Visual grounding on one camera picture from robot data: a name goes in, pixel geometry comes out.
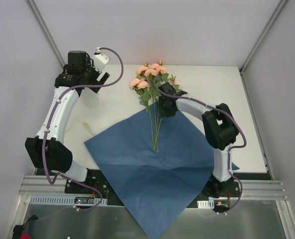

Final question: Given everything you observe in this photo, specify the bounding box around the white ribbed ceramic vase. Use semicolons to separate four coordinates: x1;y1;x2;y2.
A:
82;88;99;109

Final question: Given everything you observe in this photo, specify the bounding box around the cream printed ribbon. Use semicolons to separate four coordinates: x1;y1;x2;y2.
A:
64;118;95;138

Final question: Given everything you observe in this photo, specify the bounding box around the blue wrapping paper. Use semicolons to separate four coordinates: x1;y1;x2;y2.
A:
83;102;239;239

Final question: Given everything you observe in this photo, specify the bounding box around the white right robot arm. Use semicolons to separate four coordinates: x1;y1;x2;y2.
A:
158;83;239;198

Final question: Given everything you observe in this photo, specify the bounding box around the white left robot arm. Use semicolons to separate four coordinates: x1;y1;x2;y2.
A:
25;50;110;194

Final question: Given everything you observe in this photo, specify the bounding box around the red object bottom left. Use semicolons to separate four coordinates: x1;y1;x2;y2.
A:
19;234;32;239

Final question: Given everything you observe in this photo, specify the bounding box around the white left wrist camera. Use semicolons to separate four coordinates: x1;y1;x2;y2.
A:
92;48;110;73

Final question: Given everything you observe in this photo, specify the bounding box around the aluminium frame rail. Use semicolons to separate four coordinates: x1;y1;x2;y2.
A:
19;173;288;205

